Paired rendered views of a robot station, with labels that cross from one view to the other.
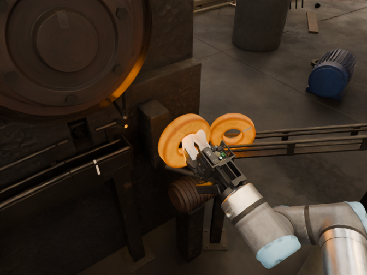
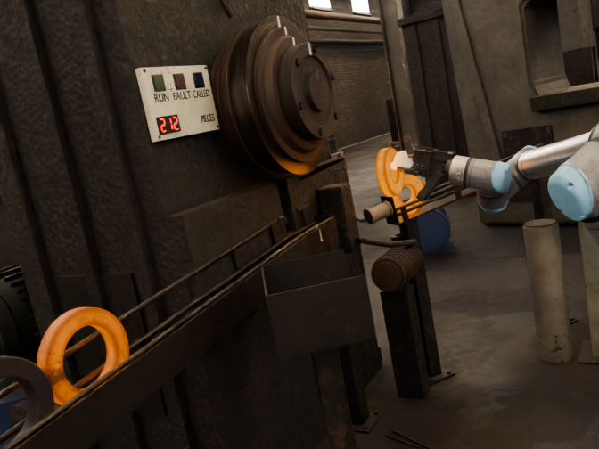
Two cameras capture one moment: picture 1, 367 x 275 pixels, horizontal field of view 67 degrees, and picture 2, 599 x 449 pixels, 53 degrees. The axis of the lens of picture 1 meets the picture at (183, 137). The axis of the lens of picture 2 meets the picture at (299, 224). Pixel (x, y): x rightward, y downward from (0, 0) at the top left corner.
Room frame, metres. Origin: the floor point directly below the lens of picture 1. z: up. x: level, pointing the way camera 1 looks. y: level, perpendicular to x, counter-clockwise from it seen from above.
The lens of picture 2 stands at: (-1.06, 1.07, 1.06)
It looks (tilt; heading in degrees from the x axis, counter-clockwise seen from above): 10 degrees down; 336
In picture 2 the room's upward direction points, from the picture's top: 11 degrees counter-clockwise
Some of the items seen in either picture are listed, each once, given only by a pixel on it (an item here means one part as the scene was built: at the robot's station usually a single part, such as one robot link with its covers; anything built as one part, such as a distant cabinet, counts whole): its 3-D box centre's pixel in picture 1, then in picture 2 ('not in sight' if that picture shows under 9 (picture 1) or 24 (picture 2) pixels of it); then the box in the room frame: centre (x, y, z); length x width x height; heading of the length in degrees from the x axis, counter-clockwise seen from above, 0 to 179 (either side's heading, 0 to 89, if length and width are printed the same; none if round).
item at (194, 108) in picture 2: not in sight; (181, 101); (0.52, 0.63, 1.15); 0.26 x 0.02 x 0.18; 125
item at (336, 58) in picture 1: (333, 71); (426, 225); (2.24, -1.33, 0.17); 0.57 x 0.31 x 0.34; 145
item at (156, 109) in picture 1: (154, 134); (338, 219); (0.77, 0.10, 0.68); 0.11 x 0.08 x 0.24; 35
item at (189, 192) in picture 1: (196, 216); (406, 320); (0.70, -0.06, 0.27); 0.22 x 0.13 x 0.53; 125
